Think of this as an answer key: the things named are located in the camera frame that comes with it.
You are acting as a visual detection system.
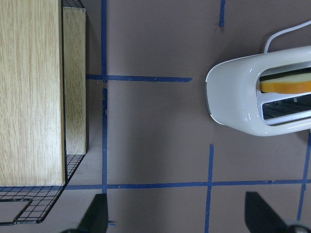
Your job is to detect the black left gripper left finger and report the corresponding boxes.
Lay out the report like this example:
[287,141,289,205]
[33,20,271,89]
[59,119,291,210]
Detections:
[77,194,108,233]

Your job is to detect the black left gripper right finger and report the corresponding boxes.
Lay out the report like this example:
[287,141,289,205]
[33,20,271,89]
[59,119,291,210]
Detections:
[244,192,291,233]

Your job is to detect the orange bread slice in toaster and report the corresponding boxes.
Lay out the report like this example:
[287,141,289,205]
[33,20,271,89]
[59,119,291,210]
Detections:
[259,73,311,94]

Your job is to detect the wooden shelf board upper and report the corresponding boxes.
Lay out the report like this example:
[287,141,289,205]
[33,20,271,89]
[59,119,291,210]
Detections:
[0,0,66,186]

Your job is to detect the wooden shelf board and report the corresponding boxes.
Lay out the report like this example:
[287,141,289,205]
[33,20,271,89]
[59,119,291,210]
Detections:
[0,0,66,186]
[63,7,87,155]

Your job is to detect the wooden shelf board lower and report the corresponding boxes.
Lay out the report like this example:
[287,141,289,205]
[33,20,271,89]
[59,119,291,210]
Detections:
[63,7,87,155]

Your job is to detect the white toaster power cable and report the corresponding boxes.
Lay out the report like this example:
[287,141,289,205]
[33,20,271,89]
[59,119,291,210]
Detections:
[263,19,311,53]

